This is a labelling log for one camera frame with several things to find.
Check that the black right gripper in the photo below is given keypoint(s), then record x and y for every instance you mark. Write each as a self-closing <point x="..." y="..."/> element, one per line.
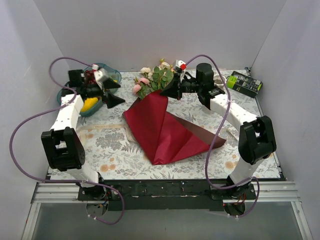
<point x="178" y="87"/>

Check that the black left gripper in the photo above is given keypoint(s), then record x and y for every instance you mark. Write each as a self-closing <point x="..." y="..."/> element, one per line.
<point x="102" y="91"/>

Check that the artificial pink flower bouquet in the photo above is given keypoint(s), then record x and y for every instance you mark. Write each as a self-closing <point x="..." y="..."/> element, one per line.
<point x="153" y="79"/>

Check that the dark red wrapping paper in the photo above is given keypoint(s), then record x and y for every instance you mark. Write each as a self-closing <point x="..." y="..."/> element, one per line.
<point x="164" y="137"/>

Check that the cream printed ribbon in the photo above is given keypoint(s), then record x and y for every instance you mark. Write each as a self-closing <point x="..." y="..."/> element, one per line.
<point x="82" y="135"/>

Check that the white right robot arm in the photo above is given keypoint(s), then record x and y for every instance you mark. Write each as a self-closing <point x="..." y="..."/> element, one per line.
<point x="256" y="140"/>

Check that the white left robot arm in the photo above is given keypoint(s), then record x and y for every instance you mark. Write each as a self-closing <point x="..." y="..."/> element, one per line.
<point x="62" y="145"/>

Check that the white ribbed ceramic vase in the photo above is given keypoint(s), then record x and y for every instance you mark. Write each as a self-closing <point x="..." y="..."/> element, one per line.
<point x="219" y="81"/>

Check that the teal plastic fruit tray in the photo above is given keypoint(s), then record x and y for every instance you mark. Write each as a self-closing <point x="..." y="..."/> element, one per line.
<point x="100" y="105"/>

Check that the yellow mango front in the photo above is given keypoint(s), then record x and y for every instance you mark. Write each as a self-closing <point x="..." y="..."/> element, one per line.
<point x="89" y="103"/>

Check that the purple grape bunch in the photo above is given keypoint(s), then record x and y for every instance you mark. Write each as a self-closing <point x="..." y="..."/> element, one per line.
<point x="89" y="76"/>

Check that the floral patterned table mat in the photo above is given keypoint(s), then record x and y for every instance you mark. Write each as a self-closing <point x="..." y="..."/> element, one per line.
<point x="109" y="152"/>

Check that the black green product box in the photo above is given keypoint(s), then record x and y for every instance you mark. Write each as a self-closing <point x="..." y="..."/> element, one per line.
<point x="244" y="84"/>

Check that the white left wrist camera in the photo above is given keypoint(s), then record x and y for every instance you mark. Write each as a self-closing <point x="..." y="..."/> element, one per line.
<point x="100" y="75"/>

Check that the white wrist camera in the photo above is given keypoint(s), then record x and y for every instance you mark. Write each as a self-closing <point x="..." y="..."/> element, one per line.
<point x="179" y="66"/>
<point x="100" y="75"/>

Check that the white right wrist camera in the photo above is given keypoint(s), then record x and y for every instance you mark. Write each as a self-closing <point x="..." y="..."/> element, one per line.
<point x="179" y="66"/>

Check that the aluminium frame rail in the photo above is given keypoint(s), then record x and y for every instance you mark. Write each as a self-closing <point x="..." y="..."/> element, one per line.
<point x="67" y="193"/>

